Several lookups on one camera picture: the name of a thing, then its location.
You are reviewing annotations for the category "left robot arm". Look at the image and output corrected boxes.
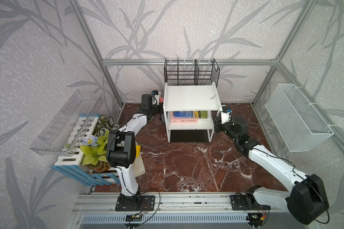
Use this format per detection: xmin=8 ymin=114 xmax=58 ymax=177
xmin=106 ymin=90 xmax=162 ymax=212

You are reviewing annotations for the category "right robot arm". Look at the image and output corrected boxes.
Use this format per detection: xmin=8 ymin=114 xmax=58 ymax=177
xmin=212 ymin=112 xmax=329 ymax=225

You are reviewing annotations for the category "white two-tier bookshelf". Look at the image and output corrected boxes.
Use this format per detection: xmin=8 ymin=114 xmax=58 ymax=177
xmin=163 ymin=82 xmax=222 ymax=143

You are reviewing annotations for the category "yellow item on beige cloth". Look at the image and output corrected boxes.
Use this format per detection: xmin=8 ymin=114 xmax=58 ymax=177
xmin=133 ymin=145 xmax=145 ymax=177

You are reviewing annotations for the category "striped leaf plant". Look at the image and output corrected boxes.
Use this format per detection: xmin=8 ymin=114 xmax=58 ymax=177
xmin=93 ymin=115 xmax=120 ymax=136

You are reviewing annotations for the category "green artificial plant with flower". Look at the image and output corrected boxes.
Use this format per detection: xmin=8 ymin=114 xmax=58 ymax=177
xmin=79 ymin=130 xmax=110 ymax=166

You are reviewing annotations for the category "white blue picket crate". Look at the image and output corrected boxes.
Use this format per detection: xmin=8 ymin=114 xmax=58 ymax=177
xmin=51 ymin=114 xmax=120 ymax=186

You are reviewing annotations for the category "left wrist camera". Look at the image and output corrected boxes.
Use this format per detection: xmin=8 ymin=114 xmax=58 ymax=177
xmin=151 ymin=90 xmax=161 ymax=105

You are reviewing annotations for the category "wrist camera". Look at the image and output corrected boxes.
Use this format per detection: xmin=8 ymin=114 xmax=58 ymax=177
xmin=151 ymin=90 xmax=161 ymax=105
xmin=220 ymin=105 xmax=232 ymax=124

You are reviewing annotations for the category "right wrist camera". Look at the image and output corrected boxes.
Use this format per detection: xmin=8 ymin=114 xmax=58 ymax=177
xmin=220 ymin=105 xmax=232 ymax=124

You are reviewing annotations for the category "black wire wall basket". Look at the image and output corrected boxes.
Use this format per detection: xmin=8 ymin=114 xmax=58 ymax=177
xmin=163 ymin=59 xmax=220 ymax=86

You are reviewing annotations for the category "white mesh wall basket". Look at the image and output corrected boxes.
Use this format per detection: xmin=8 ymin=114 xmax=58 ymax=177
xmin=265 ymin=84 xmax=334 ymax=152

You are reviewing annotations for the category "clear plastic wall tray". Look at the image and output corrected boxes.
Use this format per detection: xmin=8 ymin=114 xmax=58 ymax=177
xmin=30 ymin=90 xmax=103 ymax=156

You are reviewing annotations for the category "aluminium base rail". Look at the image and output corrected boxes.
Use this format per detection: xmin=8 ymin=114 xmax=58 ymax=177
xmin=71 ymin=191 xmax=314 ymax=215

